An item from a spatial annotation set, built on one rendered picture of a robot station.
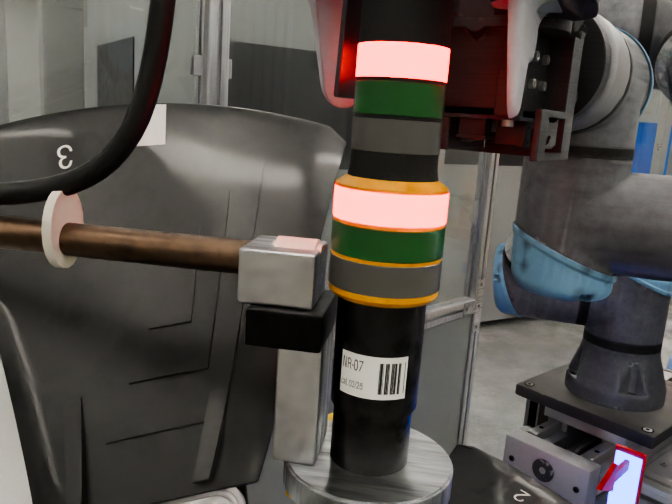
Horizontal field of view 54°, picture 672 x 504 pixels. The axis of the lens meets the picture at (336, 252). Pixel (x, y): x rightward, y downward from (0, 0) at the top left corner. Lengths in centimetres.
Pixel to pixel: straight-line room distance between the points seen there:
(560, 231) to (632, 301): 60
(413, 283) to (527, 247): 26
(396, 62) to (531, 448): 86
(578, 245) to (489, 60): 20
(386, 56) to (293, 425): 14
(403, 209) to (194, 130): 20
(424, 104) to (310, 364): 11
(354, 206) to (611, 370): 89
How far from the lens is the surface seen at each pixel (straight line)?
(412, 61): 24
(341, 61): 26
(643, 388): 112
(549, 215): 48
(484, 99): 32
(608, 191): 49
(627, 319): 108
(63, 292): 36
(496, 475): 54
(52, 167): 40
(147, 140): 40
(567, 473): 103
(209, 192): 37
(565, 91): 34
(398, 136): 23
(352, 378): 26
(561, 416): 113
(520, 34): 24
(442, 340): 168
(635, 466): 62
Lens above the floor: 145
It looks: 12 degrees down
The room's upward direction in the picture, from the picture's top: 4 degrees clockwise
